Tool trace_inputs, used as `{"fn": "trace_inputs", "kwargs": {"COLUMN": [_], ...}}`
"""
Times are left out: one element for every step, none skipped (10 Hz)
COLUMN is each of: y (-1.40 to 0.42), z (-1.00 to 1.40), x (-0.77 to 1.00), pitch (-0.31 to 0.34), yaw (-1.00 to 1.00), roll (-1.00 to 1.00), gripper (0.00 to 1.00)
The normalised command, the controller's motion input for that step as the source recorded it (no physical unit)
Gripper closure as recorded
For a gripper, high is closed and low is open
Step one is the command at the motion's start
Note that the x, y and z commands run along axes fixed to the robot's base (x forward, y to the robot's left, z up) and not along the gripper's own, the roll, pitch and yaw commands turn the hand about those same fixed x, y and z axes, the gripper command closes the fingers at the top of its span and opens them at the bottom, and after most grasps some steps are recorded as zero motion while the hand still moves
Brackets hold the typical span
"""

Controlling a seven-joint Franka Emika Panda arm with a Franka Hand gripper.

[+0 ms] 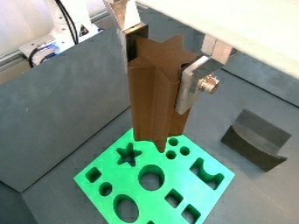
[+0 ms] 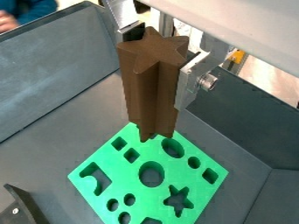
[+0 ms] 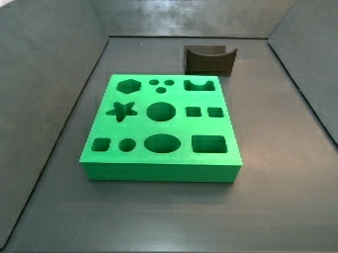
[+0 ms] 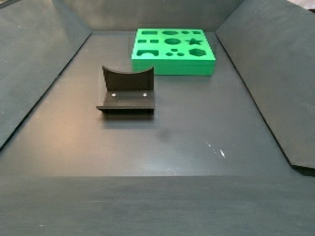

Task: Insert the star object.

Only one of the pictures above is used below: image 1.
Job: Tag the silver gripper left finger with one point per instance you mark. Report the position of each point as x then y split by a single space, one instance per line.
130 27

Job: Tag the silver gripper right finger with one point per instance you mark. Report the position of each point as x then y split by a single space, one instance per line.
197 75

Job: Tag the brown star-shaped peg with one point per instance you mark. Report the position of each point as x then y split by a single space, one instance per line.
154 81

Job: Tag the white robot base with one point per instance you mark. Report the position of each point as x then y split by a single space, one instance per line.
71 22

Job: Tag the dark grey curved block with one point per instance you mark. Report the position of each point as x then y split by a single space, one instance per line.
257 139

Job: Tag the green shape sorter board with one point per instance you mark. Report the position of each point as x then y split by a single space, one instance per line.
142 186

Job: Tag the aluminium frame rail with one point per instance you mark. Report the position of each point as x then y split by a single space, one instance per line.
54 46

